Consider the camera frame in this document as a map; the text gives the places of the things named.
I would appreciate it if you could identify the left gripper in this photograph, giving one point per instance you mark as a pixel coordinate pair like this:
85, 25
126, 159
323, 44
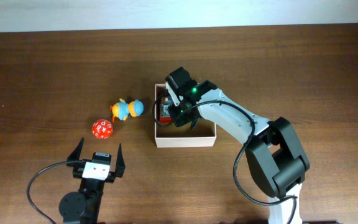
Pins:
119, 167

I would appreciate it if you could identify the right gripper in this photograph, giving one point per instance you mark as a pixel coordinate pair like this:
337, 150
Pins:
178, 119

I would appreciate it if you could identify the red toy car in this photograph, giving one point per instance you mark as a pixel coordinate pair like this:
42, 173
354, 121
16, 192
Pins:
164, 115

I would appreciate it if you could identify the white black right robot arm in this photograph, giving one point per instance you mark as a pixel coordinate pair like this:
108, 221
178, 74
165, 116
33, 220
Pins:
275, 156

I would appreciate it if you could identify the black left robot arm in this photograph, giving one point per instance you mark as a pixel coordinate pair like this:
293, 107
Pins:
82, 206

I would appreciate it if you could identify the beige open cardboard box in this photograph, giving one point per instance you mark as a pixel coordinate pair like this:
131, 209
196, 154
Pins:
203, 135

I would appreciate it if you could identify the red letter polyhedral die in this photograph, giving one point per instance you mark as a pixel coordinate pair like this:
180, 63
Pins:
102, 129

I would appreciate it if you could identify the orange blue duck toy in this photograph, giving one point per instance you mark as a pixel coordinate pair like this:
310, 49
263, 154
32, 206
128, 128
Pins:
122, 110

